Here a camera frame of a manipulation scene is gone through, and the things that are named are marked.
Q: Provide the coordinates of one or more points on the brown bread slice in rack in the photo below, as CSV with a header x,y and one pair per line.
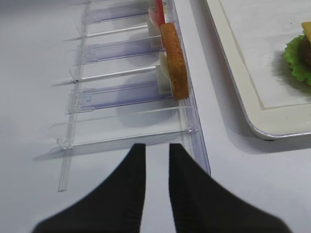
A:
x,y
176,61

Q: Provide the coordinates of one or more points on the clear acrylic food rack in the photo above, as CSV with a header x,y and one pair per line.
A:
x,y
118,94

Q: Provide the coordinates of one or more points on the brown meat patty on tray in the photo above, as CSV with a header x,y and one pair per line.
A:
x,y
305,49

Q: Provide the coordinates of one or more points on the yellow cheese slice on tray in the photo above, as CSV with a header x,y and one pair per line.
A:
x,y
307,31

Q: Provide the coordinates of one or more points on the green lettuce leaf on tray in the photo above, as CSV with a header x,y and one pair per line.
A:
x,y
292,54

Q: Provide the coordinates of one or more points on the pale onion slice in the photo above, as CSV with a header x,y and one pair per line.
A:
x,y
164,64

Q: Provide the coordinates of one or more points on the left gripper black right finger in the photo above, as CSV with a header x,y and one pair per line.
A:
x,y
201,205

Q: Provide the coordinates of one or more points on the red tomato slice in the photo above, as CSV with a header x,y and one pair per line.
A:
x,y
160,12

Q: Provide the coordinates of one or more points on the white rectangular tray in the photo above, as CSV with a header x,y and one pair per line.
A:
x,y
253,35

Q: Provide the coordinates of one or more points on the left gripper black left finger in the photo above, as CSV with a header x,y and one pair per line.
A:
x,y
115,206

